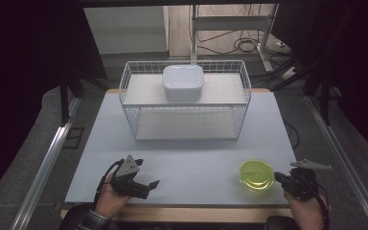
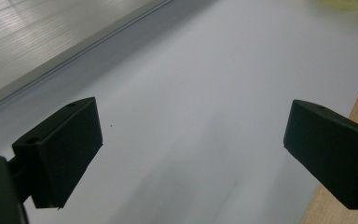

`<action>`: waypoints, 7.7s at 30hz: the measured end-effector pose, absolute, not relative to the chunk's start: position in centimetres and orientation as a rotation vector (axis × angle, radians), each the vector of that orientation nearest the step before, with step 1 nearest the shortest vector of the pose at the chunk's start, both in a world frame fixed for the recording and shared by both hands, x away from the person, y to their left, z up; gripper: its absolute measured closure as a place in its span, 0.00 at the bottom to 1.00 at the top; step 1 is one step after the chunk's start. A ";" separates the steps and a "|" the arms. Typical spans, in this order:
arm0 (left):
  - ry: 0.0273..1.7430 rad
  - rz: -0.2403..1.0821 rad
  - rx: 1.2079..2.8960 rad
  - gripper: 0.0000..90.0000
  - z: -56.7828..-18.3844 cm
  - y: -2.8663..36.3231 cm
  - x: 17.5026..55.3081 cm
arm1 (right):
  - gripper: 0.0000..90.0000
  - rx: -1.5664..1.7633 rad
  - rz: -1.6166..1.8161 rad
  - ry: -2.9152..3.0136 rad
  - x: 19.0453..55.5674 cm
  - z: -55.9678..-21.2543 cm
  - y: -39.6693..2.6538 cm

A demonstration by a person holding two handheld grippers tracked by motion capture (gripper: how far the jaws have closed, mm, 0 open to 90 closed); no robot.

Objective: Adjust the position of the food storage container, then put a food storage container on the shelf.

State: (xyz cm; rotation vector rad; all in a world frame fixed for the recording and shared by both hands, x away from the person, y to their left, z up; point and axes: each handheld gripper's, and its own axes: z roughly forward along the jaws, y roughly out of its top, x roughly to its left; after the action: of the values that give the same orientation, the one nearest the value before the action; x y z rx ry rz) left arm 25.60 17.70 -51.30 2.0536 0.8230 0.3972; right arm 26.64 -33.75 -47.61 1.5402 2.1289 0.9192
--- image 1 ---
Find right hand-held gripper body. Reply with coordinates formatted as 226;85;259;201
282;158;333;202

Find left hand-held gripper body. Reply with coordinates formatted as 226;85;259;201
109;154;151;200

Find green translucent container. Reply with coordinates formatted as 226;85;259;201
239;159;276;193

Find white wire shelf rack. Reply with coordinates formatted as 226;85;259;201
118;59;253;142

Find white square lidded container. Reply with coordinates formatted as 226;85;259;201
162;64;205;103

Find person's left hand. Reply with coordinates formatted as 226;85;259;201
94;173;132;220

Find person's right hand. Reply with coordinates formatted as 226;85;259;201
283;189;332;230

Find black floor grate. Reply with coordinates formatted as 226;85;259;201
62;126;85;150

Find black metal stand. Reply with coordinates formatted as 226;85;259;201
267;57;341;127
57;72;110;127

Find white panel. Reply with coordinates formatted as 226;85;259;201
82;6;171;56

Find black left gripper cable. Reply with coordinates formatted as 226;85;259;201
92;160;124;210

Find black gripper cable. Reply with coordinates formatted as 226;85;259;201
92;160;124;210
312;182;331;230

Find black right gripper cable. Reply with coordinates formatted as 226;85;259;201
312;182;331;230

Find thin black cable beside table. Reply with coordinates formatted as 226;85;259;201
283;120;301;150

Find aluminium floor rail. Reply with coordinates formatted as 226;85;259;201
10;96;81;230
304;95;368;230

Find black cables on floor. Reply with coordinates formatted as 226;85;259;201
196;29;290;56

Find white metal desk frame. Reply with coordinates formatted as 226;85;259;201
189;3;280;73

